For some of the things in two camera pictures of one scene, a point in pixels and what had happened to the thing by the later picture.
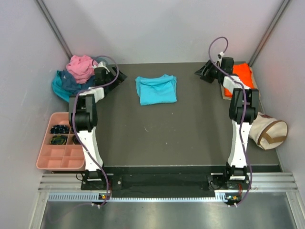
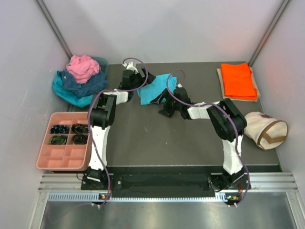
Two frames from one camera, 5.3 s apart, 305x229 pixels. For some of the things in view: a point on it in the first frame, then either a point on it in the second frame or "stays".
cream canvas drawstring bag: x=267 y=133 stays
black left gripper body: x=110 y=79 -> x=137 y=79
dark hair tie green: x=58 y=140 stays
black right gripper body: x=212 y=74 -> x=170 y=105
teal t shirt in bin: x=58 y=88 stays
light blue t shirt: x=156 y=90 stays
